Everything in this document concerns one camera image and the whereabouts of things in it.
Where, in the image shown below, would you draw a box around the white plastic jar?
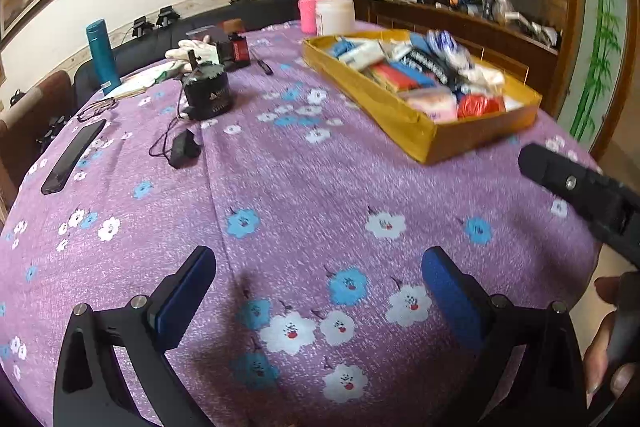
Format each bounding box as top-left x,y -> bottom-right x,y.
315,0 -> 357,36

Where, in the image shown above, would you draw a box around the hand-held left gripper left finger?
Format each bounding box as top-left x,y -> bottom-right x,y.
52,245 -> 217,427

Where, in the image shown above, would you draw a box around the black charger adapter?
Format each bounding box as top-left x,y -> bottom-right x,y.
167,129 -> 202,169

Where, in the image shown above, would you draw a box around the round dark motor device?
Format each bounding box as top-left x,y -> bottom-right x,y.
181,52 -> 234,122

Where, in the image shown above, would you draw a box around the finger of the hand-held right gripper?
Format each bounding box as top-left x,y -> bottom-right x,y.
517,143 -> 640,268

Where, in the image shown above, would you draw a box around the bamboo print panel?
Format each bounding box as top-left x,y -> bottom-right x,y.
555,0 -> 633,158

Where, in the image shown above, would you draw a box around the yellow cardboard box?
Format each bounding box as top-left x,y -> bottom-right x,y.
301,29 -> 543,165

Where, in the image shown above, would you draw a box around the purple floral tablecloth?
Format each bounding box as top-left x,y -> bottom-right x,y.
0,19 -> 608,427

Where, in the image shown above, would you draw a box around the pink thermos bottle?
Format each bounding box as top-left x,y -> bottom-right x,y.
299,0 -> 328,34

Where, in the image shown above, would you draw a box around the black phone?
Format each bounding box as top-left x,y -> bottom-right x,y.
40,118 -> 107,196

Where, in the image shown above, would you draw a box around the brown chair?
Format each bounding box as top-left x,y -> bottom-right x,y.
0,69 -> 76,208

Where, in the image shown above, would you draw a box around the eyeglasses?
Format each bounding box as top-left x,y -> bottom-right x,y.
76,97 -> 120,122

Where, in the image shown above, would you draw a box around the white book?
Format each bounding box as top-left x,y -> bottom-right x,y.
102,69 -> 166,100

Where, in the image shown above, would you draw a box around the small black red box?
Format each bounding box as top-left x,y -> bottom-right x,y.
227,33 -> 252,68

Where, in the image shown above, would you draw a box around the person's right hand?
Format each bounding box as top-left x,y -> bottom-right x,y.
584,276 -> 637,395

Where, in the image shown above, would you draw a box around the teal bottle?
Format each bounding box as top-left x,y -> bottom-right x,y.
85,19 -> 122,95

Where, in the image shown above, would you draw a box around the dark grey sofa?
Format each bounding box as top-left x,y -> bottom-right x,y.
74,0 -> 306,95

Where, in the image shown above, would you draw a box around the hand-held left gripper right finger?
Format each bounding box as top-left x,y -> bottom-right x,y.
421,246 -> 587,427

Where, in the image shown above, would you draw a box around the pair of white gloves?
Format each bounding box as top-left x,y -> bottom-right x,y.
165,35 -> 221,64

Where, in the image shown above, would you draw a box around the pile of assorted soft packs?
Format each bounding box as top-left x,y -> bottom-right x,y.
325,28 -> 508,124

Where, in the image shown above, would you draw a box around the clear glass cup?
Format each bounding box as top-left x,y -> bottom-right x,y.
186,26 -> 221,42

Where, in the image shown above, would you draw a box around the black pen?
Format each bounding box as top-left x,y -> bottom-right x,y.
248,48 -> 275,76

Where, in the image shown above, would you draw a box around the wooden sideboard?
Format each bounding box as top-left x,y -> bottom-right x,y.
361,0 -> 561,108

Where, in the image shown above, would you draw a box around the black binder clips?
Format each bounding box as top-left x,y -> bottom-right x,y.
37,117 -> 68,145

